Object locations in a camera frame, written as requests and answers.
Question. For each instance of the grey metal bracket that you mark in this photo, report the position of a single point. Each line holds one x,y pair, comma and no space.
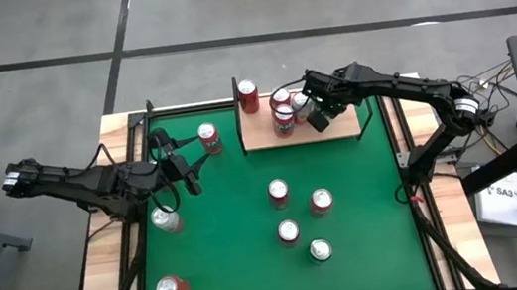
403,158

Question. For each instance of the white SA3 sign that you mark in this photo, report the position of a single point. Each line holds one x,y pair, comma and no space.
502,208

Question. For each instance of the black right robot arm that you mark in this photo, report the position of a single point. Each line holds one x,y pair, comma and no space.
406,90

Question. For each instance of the green Sprite can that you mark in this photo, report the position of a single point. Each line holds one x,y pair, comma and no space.
320,249

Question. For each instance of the red soda can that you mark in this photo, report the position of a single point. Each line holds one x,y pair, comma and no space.
321,198

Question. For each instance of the red cola can black figure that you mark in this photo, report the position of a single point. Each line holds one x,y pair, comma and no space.
277,188

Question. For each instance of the red Fanta can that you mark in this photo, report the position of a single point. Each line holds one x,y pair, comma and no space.
281,96
285,124
207,131
167,287

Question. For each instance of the red Coke Zero can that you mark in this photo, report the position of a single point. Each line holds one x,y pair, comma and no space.
288,230

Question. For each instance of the wooden shelf with black frame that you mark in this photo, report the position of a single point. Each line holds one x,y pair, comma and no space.
342,132

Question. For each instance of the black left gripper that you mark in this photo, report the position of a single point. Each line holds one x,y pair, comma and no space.
166,169

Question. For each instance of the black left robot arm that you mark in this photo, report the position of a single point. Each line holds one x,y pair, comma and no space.
73,183

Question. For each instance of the black support beam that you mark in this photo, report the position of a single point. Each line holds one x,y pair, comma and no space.
497,168

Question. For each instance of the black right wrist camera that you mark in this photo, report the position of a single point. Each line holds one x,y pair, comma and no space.
316,82

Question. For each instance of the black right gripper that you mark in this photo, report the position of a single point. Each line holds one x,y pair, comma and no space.
331,90

